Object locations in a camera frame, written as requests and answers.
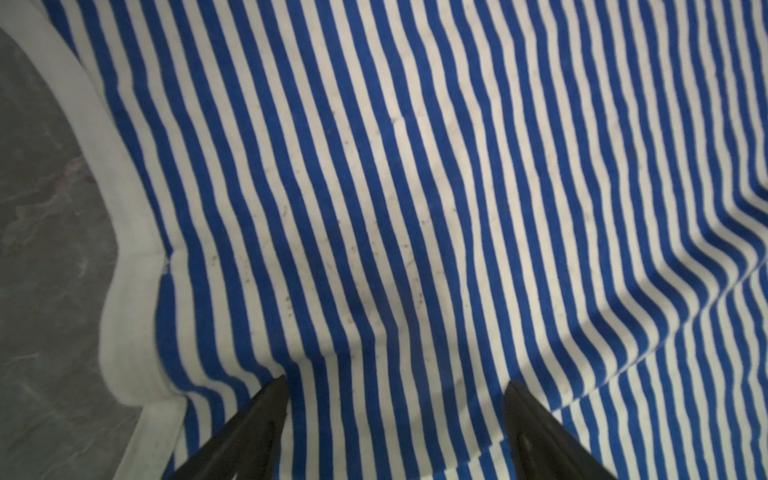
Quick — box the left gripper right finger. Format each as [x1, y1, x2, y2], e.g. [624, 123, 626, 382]
[503, 380, 615, 480]

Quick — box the blue white striped tank top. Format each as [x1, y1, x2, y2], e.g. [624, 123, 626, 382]
[1, 1, 767, 479]

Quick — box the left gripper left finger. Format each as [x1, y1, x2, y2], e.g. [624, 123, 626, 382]
[171, 376, 290, 479]

